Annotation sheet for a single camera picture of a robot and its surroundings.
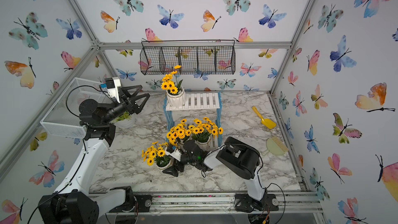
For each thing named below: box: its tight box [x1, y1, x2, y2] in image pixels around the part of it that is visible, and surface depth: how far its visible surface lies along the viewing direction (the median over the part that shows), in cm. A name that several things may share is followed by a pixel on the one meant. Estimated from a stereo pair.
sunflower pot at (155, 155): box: [141, 141, 173, 170], surface depth 78 cm
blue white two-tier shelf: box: [163, 91, 223, 148], surface depth 83 cm
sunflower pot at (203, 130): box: [190, 117, 225, 151], surface depth 84 cm
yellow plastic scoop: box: [251, 105, 277, 130], surface depth 106 cm
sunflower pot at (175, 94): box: [160, 64, 187, 109], surface depth 74 cm
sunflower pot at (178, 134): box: [166, 118, 193, 146], surface depth 80 cm
